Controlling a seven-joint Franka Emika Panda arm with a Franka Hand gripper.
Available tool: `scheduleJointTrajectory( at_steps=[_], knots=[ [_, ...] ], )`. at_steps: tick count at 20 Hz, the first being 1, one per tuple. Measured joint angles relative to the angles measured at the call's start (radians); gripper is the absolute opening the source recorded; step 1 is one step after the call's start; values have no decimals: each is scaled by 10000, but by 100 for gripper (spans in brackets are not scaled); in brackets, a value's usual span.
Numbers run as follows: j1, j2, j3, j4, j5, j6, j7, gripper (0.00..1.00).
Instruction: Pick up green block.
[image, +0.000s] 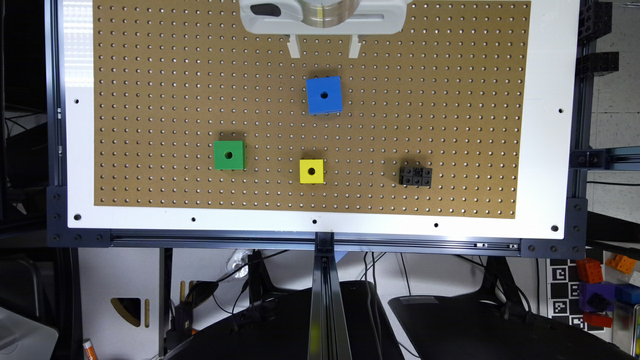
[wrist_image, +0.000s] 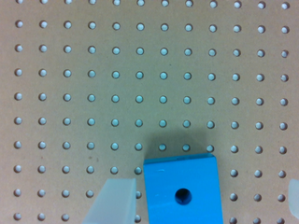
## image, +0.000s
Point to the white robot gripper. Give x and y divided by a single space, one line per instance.
372 17

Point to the green block with hole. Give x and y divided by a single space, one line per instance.
229 155

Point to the blue block with hole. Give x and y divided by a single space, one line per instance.
324 95

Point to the yellow block with hole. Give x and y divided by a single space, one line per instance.
311 171

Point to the black interlocking brick block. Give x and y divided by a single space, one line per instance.
415 176

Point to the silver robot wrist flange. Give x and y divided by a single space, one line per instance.
327 13

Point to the brown pegboard panel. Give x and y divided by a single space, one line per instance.
446 93

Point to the black brick stack top right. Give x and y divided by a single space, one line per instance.
595 22

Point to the black chair left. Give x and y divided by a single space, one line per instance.
279 329

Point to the black chair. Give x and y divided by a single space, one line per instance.
279 329
452 328

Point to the black chair right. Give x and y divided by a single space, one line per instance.
452 328

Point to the black white fiducial marker sheet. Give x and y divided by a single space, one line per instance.
563 295

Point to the purple toy brick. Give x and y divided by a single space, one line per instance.
597 297

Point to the light orange toy brick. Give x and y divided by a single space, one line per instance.
621 263

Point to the red toy brick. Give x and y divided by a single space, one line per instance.
597 319

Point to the blue toy brick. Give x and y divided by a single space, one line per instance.
627 293

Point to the white table frame board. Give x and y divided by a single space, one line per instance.
541 199

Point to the aluminium centre support rail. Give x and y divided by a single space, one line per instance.
328 333

